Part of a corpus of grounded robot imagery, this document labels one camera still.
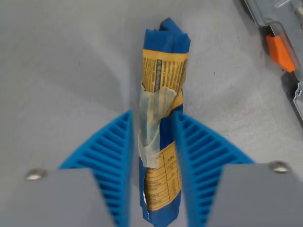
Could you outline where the grey plastic case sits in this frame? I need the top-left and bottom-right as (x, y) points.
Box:
(241, 0), (303, 114)

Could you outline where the blue bag with yellow label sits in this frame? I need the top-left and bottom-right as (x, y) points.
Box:
(137, 17), (191, 227)

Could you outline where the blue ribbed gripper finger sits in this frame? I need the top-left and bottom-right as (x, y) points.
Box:
(175, 112), (303, 227)
(0, 110), (133, 227)

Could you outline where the orange case latch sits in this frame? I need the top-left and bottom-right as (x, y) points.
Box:
(265, 34), (296, 73)

